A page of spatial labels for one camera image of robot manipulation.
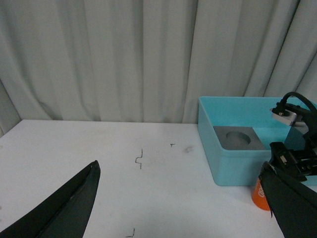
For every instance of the orange cylinder with white numbers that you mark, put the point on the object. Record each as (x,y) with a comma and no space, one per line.
(259,198)

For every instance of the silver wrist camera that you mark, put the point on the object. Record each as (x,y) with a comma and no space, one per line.
(291,115)

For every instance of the gray block with round hole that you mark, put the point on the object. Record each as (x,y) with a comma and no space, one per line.
(238,138)

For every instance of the white pleated curtain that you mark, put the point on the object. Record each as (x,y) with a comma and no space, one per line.
(149,60)

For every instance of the light blue plastic box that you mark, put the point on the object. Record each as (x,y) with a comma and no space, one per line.
(238,167)

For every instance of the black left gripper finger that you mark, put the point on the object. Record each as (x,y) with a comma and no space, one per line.
(65,213)

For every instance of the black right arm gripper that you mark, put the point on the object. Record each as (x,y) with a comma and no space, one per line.
(293,204)

